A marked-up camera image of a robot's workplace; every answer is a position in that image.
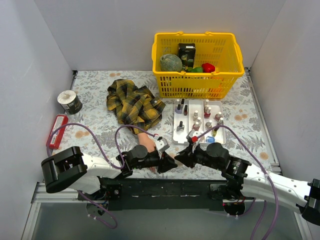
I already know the mannequin hand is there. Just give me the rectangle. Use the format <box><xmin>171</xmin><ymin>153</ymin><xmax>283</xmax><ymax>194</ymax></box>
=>
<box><xmin>137</xmin><ymin>132</ymin><xmax>158</xmax><ymax>173</ymax></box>

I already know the yellow plaid shirt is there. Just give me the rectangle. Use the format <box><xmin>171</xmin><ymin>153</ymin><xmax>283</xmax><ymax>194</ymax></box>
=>
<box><xmin>106</xmin><ymin>79</ymin><xmax>166</xmax><ymax>135</ymax></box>

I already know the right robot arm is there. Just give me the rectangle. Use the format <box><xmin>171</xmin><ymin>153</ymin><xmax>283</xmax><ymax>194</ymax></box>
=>
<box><xmin>175</xmin><ymin>143</ymin><xmax>320</xmax><ymax>225</ymax></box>

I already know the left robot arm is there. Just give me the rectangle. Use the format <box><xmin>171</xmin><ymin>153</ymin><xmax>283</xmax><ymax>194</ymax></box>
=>
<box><xmin>41</xmin><ymin>145</ymin><xmax>178</xmax><ymax>200</ymax></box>

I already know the blue polish bottle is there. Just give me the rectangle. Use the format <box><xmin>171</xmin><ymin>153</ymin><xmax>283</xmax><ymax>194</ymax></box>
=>
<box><xmin>205</xmin><ymin>136</ymin><xmax>216</xmax><ymax>144</ymax></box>

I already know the yellow polish bottle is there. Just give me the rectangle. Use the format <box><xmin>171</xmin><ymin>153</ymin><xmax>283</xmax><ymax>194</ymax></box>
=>
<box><xmin>212</xmin><ymin>128</ymin><xmax>219</xmax><ymax>137</ymax></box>

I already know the pink iridescent polish bottle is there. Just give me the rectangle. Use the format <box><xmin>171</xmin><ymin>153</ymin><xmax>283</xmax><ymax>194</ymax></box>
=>
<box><xmin>192</xmin><ymin>117</ymin><xmax>202</xmax><ymax>131</ymax></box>

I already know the white divided tray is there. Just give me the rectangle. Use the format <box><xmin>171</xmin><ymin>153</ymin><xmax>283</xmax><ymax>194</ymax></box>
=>
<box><xmin>173</xmin><ymin>98</ymin><xmax>226</xmax><ymax>146</ymax></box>

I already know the red glitter polish bottle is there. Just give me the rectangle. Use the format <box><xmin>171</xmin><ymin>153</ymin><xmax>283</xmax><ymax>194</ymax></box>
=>
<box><xmin>204</xmin><ymin>106</ymin><xmax>212</xmax><ymax>119</ymax></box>

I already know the clear polish bottle white cap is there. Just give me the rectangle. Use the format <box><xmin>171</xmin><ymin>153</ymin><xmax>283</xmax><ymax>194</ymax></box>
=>
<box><xmin>193</xmin><ymin>110</ymin><xmax>199</xmax><ymax>121</ymax></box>

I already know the lilac polish bottle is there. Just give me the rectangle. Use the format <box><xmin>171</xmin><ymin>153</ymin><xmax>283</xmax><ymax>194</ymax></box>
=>
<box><xmin>175</xmin><ymin>99</ymin><xmax>182</xmax><ymax>114</ymax></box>

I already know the dark red polish bottle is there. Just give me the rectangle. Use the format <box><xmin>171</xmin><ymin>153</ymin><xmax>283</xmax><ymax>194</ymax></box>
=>
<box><xmin>183</xmin><ymin>105</ymin><xmax>188</xmax><ymax>116</ymax></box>

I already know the floral table mat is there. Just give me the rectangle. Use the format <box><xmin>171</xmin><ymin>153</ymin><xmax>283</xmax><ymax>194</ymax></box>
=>
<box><xmin>59</xmin><ymin>71</ymin><xmax>274</xmax><ymax>171</ymax></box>

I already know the red flat box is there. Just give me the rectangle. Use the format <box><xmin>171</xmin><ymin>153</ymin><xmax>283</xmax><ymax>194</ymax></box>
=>
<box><xmin>47</xmin><ymin>114</ymin><xmax>69</xmax><ymax>150</ymax></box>

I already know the black tin with white lid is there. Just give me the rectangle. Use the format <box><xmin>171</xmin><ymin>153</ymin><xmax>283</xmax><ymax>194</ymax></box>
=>
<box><xmin>57</xmin><ymin>90</ymin><xmax>83</xmax><ymax>115</ymax></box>

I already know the green bell pepper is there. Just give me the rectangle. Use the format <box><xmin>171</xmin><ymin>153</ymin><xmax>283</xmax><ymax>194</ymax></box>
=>
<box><xmin>188</xmin><ymin>66</ymin><xmax>203</xmax><ymax>73</ymax></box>

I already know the red bell pepper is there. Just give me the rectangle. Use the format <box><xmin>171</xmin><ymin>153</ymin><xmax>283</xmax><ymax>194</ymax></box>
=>
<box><xmin>201</xmin><ymin>63</ymin><xmax>216</xmax><ymax>73</ymax></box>

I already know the green melon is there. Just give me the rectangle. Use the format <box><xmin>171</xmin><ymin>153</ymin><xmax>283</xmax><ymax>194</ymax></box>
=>
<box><xmin>159</xmin><ymin>54</ymin><xmax>183</xmax><ymax>72</ymax></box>

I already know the yellow plastic basket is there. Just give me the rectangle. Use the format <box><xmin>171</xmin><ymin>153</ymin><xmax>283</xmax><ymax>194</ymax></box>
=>
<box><xmin>151</xmin><ymin>31</ymin><xmax>245</xmax><ymax>99</ymax></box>

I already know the black carton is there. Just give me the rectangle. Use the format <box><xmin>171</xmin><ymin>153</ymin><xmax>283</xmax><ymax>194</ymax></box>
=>
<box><xmin>178</xmin><ymin>43</ymin><xmax>196</xmax><ymax>72</ymax></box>

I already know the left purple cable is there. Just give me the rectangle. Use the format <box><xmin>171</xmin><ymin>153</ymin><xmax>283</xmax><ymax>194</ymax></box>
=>
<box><xmin>46</xmin><ymin>122</ymin><xmax>160</xmax><ymax>230</ymax></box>

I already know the purple cable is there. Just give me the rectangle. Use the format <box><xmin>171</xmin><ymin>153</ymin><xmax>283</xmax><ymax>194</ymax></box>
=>
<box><xmin>46</xmin><ymin>122</ymin><xmax>160</xmax><ymax>230</ymax></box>
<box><xmin>194</xmin><ymin>124</ymin><xmax>280</xmax><ymax>240</ymax></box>

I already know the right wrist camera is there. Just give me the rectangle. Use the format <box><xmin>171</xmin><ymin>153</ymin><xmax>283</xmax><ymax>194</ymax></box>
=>
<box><xmin>186</xmin><ymin>129</ymin><xmax>203</xmax><ymax>147</ymax></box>

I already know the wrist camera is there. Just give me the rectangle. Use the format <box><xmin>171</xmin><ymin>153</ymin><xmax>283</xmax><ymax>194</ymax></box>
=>
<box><xmin>153</xmin><ymin>135</ymin><xmax>170</xmax><ymax>152</ymax></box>
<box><xmin>186</xmin><ymin>129</ymin><xmax>203</xmax><ymax>147</ymax></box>

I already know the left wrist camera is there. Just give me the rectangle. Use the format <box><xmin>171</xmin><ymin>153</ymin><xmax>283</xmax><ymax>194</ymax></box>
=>
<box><xmin>153</xmin><ymin>135</ymin><xmax>170</xmax><ymax>152</ymax></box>

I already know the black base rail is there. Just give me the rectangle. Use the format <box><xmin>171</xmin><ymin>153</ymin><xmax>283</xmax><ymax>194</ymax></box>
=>
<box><xmin>85</xmin><ymin>178</ymin><xmax>246</xmax><ymax>216</ymax></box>

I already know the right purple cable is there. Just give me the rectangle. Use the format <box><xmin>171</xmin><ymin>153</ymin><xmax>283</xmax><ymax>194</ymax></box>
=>
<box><xmin>194</xmin><ymin>124</ymin><xmax>280</xmax><ymax>240</ymax></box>

